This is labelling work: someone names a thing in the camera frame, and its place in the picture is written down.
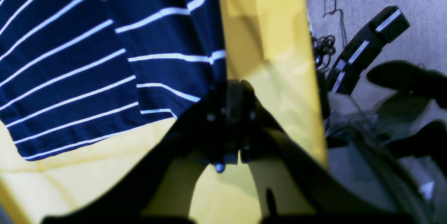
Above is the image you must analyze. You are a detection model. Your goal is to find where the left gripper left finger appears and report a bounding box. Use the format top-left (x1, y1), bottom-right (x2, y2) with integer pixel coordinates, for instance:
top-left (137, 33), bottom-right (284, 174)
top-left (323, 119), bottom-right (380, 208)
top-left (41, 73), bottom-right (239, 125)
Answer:
top-left (43, 82), bottom-right (230, 224)

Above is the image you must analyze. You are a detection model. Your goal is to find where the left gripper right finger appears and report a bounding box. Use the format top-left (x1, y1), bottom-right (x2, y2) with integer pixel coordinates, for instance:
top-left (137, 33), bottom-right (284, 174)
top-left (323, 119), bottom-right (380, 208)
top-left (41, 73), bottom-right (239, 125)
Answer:
top-left (230, 80), bottom-right (415, 224)

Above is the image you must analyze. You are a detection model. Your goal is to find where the navy white striped T-shirt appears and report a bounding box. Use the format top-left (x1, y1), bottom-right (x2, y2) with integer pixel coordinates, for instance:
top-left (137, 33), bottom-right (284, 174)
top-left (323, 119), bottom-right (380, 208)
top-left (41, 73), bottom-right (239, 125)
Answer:
top-left (0, 0), bottom-right (226, 162)

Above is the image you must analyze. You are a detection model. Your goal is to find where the yellow table cloth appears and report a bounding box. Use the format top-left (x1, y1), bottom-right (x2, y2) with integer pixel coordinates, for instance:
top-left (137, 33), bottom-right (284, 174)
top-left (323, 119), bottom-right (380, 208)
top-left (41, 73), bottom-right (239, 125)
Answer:
top-left (1, 0), bottom-right (327, 224)

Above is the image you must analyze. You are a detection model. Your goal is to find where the black curved device on floor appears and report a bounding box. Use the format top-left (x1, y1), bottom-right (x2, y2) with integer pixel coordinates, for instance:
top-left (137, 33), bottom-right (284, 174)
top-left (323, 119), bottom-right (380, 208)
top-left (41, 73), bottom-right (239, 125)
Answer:
top-left (326, 6), bottom-right (410, 96)

